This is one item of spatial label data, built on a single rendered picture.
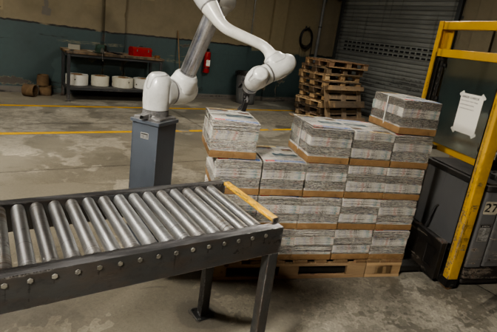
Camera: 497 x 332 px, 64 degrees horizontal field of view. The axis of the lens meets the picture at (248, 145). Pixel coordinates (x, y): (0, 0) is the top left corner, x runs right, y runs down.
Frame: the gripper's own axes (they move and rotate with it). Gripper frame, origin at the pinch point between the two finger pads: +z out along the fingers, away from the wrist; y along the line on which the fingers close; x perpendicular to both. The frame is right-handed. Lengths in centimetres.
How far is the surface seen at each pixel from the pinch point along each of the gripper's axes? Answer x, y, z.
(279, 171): 29, 40, 16
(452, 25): 161, -73, 6
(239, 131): 0.9, 18.7, 5.7
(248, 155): 8.4, 31.9, 11.1
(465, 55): 161, -45, -3
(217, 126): -12.3, 17.1, 3.6
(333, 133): 61, 16, 4
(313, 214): 58, 65, 29
